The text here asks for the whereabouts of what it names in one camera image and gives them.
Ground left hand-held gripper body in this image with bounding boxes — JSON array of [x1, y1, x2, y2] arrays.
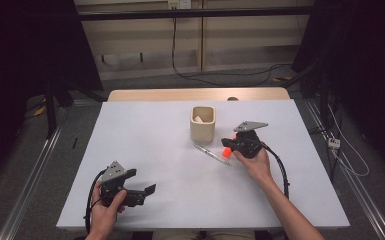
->
[[98, 160, 146, 208]]

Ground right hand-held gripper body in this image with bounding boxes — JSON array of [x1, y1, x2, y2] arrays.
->
[[233, 120, 270, 159]]

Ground orange highlighter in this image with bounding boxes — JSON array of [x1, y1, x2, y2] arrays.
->
[[221, 132, 238, 159]]

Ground silver pen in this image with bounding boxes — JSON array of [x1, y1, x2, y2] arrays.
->
[[193, 143, 232, 167]]

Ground beige square pen holder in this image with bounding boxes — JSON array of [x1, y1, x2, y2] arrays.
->
[[189, 105, 217, 145]]

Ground person's right hand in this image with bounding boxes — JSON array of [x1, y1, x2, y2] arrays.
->
[[231, 147, 276, 191]]

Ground person's left hand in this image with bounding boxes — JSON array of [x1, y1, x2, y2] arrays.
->
[[89, 181, 128, 239]]

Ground white table board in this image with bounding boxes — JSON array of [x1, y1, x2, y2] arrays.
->
[[55, 99, 351, 232]]

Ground wooden desk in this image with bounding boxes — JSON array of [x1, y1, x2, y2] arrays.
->
[[107, 86, 291, 103]]

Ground white power strip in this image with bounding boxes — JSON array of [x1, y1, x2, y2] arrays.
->
[[327, 137, 342, 150]]

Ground black stand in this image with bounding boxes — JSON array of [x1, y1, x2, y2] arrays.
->
[[42, 75, 108, 140]]

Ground wooden shelf unit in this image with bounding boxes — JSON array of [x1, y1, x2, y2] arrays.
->
[[73, 0, 315, 82]]

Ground black horizontal bar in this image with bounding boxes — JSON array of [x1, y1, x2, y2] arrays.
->
[[77, 5, 315, 22]]

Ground black curtain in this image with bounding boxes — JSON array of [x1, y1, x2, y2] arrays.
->
[[0, 0, 105, 192], [291, 0, 385, 182]]

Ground left hand-held gripper black cable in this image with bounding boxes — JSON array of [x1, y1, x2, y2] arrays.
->
[[84, 167, 110, 235]]

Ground hand-held gripper black cable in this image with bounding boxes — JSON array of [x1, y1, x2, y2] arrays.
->
[[259, 141, 291, 202], [84, 167, 110, 235]]

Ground right hand-held gripper black cable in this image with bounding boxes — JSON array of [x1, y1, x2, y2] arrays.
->
[[259, 141, 291, 202]]

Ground metal floor rail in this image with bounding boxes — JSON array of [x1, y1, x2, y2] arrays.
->
[[0, 105, 72, 240], [304, 99, 385, 240]]

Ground long black hanging cable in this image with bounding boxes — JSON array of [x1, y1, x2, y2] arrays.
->
[[171, 17, 293, 88]]

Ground thin white cable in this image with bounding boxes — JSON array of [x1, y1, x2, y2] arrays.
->
[[326, 102, 371, 178]]

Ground white wall outlet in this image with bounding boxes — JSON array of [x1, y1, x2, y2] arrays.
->
[[167, 0, 193, 11]]

